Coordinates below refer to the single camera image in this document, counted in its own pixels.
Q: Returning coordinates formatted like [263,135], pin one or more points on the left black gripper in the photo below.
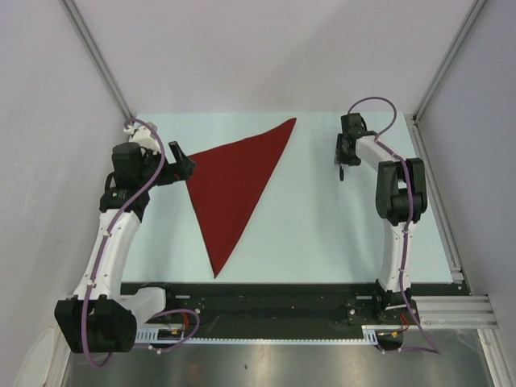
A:
[176,171]

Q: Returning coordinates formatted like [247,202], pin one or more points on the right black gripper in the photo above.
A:
[340,157]

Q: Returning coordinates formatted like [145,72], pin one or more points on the dark red cloth napkin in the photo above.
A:
[227,184]

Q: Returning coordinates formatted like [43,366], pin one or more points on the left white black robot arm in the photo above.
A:
[97,318]

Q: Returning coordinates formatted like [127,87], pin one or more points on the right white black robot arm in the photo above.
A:
[400,200]

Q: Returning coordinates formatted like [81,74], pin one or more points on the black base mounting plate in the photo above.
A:
[280,311]

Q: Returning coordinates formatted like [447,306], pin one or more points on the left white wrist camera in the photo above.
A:
[143,135]

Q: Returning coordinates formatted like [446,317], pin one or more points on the right aluminium table rail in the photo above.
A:
[437,206]

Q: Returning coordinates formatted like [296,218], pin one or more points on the right white cable duct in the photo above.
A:
[381,333]

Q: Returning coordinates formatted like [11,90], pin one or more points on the white cable duct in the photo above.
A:
[158,335]
[381,333]

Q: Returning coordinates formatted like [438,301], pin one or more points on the front aluminium extrusion rail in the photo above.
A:
[455,312]

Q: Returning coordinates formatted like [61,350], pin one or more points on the left white cable duct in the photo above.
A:
[158,335]

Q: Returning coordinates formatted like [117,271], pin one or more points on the left aluminium frame post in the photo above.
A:
[94,52]

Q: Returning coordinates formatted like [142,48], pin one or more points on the aluminium frame post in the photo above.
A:
[467,25]
[94,52]

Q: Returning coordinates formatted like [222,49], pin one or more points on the right aluminium frame post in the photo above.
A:
[467,25]

